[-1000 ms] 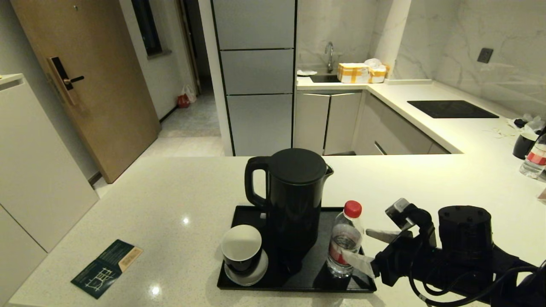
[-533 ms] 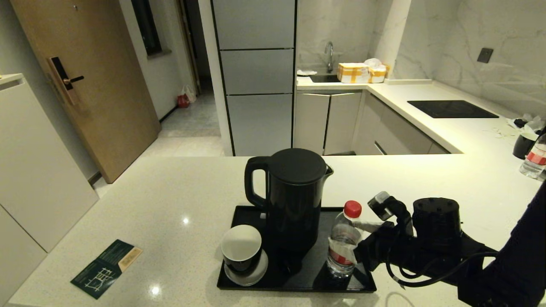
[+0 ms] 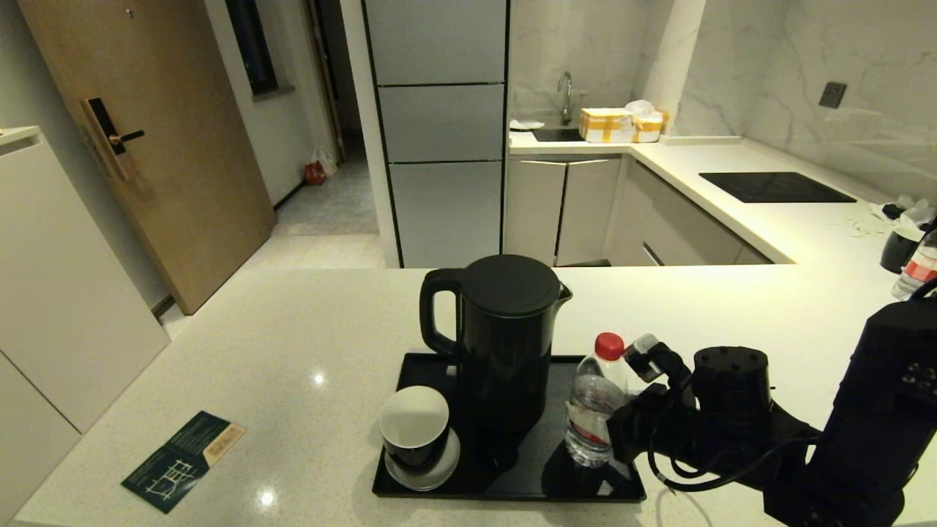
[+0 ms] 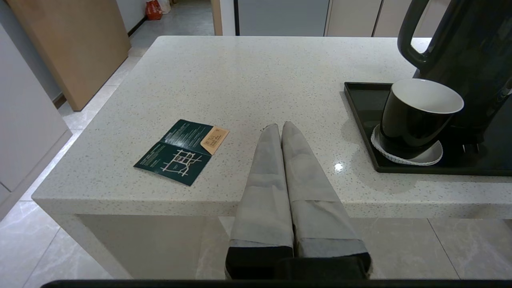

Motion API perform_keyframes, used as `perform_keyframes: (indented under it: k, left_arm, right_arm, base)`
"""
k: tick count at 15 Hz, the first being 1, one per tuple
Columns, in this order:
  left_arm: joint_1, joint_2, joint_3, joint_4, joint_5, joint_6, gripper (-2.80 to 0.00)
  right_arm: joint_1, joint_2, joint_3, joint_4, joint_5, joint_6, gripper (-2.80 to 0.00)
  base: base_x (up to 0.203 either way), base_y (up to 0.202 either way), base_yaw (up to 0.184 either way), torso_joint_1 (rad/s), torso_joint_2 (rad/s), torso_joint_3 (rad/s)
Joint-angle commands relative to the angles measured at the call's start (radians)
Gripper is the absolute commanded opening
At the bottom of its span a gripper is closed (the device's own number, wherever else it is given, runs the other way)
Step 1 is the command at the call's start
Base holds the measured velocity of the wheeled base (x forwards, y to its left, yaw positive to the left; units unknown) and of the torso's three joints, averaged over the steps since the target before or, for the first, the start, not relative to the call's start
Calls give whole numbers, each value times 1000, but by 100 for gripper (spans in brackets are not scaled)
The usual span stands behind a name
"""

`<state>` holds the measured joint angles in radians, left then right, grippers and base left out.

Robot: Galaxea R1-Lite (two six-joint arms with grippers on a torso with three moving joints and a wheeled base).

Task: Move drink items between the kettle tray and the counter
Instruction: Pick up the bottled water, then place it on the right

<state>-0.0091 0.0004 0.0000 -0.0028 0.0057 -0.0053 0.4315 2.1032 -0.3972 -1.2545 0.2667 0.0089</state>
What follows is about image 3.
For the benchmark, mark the clear plastic water bottle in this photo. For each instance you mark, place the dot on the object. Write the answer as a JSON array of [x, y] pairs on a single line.
[[921, 269], [591, 417]]

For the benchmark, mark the black mug white rim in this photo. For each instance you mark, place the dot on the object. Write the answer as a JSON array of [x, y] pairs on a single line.
[[898, 251]]

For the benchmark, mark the brown wooden door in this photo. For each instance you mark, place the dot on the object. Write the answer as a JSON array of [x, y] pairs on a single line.
[[183, 146]]

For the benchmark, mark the large yellow-taped cardboard box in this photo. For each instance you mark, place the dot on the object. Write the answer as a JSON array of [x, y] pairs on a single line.
[[604, 126]]

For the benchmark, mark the white round saucer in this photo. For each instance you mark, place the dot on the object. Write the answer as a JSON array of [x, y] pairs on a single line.
[[441, 479]]

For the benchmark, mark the black cup white inside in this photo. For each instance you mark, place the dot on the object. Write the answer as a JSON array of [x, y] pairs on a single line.
[[413, 419]]

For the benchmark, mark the grey counter drawer cabinet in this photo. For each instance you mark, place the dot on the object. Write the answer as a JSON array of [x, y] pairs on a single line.
[[681, 229]]

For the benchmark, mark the black rectangular serving tray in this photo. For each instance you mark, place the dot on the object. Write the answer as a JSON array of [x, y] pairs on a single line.
[[527, 484]]

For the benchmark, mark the crumpled white plastic bag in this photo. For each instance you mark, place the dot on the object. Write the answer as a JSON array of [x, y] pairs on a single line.
[[640, 108]]

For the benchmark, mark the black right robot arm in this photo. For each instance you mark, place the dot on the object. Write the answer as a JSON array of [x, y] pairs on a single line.
[[871, 410]]

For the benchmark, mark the crumpled clear wrappers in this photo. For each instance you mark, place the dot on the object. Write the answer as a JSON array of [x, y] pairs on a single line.
[[915, 212]]

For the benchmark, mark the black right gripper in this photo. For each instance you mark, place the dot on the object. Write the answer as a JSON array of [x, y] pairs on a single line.
[[651, 432]]

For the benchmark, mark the grey sink base cabinet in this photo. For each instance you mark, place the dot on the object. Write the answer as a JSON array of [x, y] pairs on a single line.
[[560, 211]]

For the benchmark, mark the black induction cooktop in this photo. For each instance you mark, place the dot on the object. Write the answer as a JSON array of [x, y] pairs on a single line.
[[774, 187]]

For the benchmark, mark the dark green folded brochure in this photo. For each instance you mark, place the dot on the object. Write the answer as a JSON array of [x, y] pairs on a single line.
[[176, 461]]

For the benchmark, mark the tall grey panel cabinet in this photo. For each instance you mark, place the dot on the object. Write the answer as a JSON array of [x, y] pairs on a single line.
[[439, 124]]

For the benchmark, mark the white dish cloth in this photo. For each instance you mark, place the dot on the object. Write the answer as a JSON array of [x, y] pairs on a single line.
[[525, 124]]

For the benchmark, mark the dark kitchen sink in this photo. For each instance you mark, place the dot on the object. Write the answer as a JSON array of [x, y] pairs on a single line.
[[556, 135]]

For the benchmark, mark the small yellow-taped cardboard box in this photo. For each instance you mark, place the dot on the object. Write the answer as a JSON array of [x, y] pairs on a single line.
[[648, 129]]

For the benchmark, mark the red bag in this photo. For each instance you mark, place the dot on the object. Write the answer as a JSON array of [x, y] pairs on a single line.
[[315, 175]]

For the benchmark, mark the dark window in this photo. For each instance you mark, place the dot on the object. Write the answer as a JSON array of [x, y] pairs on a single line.
[[252, 51]]

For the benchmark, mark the white shopping bag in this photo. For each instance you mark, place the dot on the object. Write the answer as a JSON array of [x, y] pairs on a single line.
[[327, 159]]

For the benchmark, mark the grey wall socket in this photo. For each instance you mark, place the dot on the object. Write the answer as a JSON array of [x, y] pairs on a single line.
[[832, 95]]

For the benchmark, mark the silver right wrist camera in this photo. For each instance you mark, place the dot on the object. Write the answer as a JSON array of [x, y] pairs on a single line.
[[648, 357]]

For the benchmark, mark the black electric kettle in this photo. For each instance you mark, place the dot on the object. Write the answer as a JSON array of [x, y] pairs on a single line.
[[505, 344]]

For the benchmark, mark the chrome kitchen faucet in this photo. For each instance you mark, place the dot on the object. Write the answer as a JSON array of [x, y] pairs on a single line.
[[566, 101]]

